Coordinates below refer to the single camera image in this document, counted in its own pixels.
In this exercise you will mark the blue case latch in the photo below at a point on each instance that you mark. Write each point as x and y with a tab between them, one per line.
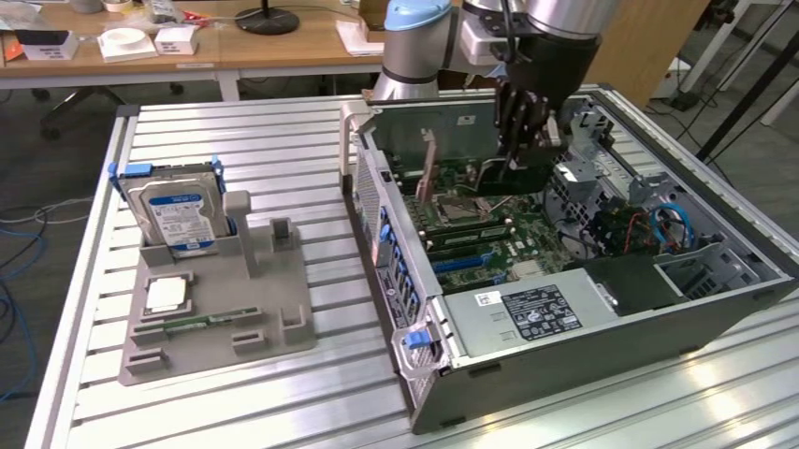
417	340

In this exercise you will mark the graphics card with metal bracket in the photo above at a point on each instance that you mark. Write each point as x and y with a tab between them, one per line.
513	182

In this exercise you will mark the black office chair base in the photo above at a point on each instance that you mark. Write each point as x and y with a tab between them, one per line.
82	96

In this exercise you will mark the silver CPU chip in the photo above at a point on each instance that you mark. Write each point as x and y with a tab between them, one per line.
166	294

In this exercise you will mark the green motherboard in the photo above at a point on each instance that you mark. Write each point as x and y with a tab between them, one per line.
531	243

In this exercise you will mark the CPU socket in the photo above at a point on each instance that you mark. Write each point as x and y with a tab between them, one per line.
459	212

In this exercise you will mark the open black PC case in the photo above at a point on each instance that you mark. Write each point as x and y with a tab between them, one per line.
562	365

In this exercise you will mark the white box with black lid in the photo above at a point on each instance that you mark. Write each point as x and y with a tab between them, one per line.
47	49

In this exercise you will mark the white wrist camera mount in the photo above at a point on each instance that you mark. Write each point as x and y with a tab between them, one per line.
483	47

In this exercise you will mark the black lamp base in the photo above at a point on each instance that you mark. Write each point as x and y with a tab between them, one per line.
267	22

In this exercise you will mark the grey cup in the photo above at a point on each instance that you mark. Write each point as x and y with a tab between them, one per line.
86	5

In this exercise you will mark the black stand pole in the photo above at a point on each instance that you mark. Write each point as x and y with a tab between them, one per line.
749	98

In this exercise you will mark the hard disk in blue caddy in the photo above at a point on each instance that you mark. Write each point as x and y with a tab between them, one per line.
178	220

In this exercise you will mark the white paper stack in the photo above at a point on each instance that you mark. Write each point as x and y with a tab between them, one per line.
359	39

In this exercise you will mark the silver chipset heatsink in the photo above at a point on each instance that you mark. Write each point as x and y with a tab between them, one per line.
531	270

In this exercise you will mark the small white labelled box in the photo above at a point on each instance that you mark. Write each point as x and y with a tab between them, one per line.
176	42

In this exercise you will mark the metal disk bay cage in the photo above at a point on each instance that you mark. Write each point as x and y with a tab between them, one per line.
581	196

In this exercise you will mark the green RAM stick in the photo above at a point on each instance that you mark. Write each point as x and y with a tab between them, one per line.
200	322
471	236

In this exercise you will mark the black floor box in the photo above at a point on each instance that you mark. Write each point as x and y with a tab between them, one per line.
685	101

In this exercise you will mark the blue expansion slot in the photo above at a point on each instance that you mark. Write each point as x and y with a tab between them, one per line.
465	263

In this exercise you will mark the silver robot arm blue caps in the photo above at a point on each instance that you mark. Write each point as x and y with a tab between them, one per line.
413	47

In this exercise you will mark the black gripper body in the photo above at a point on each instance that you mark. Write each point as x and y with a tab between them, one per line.
555	70

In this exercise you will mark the wooden desk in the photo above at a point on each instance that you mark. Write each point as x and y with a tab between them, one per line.
280	47

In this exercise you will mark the brown cardboard box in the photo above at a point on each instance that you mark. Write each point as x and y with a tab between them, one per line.
371	14

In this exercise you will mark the grey power supply unit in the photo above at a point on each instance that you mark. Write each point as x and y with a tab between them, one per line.
537	308

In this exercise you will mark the grey parts rack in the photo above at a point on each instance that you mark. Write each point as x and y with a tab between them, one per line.
219	322

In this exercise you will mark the wooden cabinet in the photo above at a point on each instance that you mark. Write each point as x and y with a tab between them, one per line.
649	47

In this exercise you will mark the white table frame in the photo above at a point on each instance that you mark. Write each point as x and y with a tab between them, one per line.
709	56

